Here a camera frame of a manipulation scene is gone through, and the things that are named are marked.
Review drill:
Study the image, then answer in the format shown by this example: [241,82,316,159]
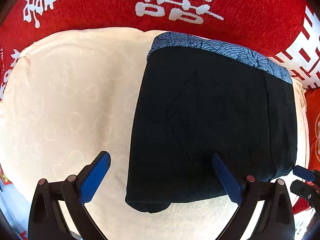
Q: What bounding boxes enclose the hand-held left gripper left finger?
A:
[27,151,111,240]

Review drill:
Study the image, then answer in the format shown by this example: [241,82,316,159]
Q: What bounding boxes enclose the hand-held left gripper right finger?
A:
[212,153,295,240]

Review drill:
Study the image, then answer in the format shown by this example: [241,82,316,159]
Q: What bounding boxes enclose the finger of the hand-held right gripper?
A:
[293,165,320,183]
[290,180,320,205]

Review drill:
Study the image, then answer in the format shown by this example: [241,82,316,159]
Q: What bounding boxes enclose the black pants with blue waistband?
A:
[124,32,298,213]

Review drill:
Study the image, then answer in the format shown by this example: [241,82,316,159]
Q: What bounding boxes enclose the orange red printed cloth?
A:
[303,88,320,172]

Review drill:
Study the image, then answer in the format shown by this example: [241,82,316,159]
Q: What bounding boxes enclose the cream towel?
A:
[0,27,309,240]

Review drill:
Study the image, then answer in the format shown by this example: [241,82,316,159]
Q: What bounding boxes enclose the light blue printed sheet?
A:
[0,166,29,240]

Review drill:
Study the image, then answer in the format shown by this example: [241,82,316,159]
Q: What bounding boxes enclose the red printed blanket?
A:
[0,0,320,240]

